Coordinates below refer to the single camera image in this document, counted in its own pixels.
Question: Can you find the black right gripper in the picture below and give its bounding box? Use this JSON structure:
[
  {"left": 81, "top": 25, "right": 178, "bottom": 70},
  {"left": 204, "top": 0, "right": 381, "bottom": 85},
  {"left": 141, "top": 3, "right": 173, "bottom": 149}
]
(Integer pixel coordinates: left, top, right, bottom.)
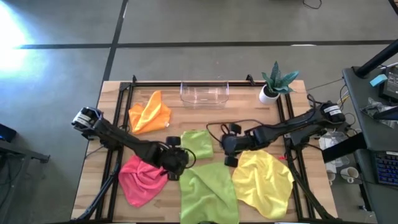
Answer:
[{"left": 220, "top": 123, "right": 254, "bottom": 168}]

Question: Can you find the black flat bar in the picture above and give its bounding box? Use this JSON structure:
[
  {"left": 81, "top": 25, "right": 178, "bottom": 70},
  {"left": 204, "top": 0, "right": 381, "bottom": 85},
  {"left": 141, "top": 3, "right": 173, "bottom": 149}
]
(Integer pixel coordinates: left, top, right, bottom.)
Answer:
[{"left": 322, "top": 132, "right": 368, "bottom": 163}]

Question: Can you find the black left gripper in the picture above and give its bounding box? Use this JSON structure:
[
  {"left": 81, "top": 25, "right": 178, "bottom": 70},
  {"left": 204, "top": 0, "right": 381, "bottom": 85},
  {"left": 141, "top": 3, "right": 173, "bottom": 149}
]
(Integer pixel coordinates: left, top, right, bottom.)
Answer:
[{"left": 157, "top": 136, "right": 191, "bottom": 182}]

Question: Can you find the orange microfiber towel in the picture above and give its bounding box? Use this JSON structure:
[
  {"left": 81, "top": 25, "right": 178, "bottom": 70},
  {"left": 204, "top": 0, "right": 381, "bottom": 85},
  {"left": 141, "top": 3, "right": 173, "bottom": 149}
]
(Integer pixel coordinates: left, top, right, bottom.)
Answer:
[{"left": 128, "top": 90, "right": 172, "bottom": 135}]

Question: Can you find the light blue block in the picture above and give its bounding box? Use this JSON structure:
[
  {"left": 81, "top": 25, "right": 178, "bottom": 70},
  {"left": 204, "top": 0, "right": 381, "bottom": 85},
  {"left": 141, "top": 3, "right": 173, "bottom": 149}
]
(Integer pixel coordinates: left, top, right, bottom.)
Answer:
[{"left": 369, "top": 73, "right": 389, "bottom": 87}]

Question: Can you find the black device blue light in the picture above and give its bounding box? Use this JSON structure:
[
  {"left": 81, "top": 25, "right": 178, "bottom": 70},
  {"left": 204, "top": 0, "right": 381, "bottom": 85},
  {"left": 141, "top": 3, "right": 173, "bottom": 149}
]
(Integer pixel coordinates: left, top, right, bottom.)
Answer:
[{"left": 0, "top": 123, "right": 18, "bottom": 143}]

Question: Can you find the black metal stand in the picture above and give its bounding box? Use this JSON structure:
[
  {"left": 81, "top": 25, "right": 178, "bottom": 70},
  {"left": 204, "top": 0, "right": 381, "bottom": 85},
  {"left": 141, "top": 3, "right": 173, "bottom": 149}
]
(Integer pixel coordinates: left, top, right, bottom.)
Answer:
[{"left": 0, "top": 139, "right": 50, "bottom": 164}]

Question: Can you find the clear plastic bin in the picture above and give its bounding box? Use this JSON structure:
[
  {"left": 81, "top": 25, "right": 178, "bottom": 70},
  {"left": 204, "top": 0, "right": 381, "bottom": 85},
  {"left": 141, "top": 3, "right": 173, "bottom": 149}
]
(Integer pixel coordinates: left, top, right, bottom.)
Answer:
[{"left": 180, "top": 80, "right": 230, "bottom": 110}]

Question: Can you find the white plastic bag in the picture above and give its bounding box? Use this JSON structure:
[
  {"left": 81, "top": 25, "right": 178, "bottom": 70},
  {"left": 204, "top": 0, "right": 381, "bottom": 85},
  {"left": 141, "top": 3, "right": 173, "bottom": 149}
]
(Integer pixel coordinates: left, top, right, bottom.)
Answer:
[{"left": 318, "top": 132, "right": 351, "bottom": 167}]

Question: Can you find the clear plastic bag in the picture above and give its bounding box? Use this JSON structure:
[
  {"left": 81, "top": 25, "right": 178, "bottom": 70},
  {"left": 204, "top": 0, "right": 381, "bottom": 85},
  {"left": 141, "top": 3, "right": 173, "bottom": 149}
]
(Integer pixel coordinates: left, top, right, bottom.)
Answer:
[{"left": 360, "top": 96, "right": 398, "bottom": 129}]

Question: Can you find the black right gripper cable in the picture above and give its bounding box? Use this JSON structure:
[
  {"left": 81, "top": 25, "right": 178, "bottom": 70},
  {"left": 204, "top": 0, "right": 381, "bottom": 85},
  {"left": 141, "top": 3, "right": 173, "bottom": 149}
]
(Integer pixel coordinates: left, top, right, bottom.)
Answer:
[{"left": 206, "top": 118, "right": 265, "bottom": 144}]

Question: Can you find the yellow microfiber towel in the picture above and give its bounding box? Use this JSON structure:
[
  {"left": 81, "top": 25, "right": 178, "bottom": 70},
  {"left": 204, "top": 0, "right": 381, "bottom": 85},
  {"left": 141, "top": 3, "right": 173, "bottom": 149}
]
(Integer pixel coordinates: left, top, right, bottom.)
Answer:
[{"left": 231, "top": 149, "right": 295, "bottom": 220}]

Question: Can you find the black backlit keyboard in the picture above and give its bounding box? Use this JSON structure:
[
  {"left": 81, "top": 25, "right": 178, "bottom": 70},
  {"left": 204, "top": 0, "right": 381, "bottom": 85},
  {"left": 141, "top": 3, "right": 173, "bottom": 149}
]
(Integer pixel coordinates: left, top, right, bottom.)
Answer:
[{"left": 374, "top": 151, "right": 398, "bottom": 187}]

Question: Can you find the potted plant white pot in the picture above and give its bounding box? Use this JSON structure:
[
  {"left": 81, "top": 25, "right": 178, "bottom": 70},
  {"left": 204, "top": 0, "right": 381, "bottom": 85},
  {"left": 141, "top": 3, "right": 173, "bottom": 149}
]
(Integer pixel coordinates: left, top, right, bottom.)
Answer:
[{"left": 259, "top": 61, "right": 300, "bottom": 105}]

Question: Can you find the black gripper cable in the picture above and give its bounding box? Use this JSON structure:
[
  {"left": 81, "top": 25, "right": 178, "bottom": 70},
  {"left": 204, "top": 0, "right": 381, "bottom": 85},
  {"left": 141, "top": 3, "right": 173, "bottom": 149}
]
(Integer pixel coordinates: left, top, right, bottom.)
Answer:
[
  {"left": 182, "top": 147, "right": 197, "bottom": 170},
  {"left": 206, "top": 118, "right": 265, "bottom": 144}
]

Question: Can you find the pink microfiber towel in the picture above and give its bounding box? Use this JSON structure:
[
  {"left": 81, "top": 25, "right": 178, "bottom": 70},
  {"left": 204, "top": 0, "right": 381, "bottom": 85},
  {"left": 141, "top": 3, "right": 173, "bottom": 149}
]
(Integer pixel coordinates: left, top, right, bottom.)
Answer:
[{"left": 118, "top": 154, "right": 169, "bottom": 208}]

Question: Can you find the black floor cable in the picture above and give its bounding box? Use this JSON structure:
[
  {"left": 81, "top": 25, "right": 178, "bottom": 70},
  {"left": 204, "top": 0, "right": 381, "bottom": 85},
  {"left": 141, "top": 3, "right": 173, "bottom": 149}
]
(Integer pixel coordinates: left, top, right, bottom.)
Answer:
[{"left": 303, "top": 0, "right": 323, "bottom": 10}]

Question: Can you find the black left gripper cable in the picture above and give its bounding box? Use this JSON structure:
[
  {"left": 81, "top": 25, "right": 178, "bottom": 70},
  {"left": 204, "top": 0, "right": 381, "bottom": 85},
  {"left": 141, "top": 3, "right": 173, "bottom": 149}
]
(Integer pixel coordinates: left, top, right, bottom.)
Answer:
[{"left": 182, "top": 147, "right": 197, "bottom": 170}]

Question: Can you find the lime green microfiber towel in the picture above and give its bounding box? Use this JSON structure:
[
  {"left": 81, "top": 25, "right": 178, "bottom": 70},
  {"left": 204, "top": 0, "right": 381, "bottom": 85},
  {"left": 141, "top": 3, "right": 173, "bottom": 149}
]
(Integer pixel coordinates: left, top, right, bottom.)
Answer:
[
  {"left": 178, "top": 161, "right": 240, "bottom": 224},
  {"left": 180, "top": 129, "right": 215, "bottom": 160}
]

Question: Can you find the white mug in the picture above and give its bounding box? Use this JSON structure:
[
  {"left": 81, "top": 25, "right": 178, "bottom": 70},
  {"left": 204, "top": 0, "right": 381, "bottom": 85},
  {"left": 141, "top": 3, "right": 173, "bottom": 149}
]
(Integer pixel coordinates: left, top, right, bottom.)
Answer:
[{"left": 340, "top": 166, "right": 360, "bottom": 184}]

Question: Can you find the black pole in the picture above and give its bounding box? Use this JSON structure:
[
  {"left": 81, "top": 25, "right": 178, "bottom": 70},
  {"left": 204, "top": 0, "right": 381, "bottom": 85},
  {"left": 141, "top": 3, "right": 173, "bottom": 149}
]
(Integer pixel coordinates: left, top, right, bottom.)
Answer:
[{"left": 354, "top": 39, "right": 398, "bottom": 78}]

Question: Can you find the grey side desk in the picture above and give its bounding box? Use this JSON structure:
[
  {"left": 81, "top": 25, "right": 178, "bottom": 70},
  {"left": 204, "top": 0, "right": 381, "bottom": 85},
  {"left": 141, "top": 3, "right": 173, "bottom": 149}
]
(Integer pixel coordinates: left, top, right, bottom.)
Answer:
[{"left": 341, "top": 65, "right": 398, "bottom": 224}]

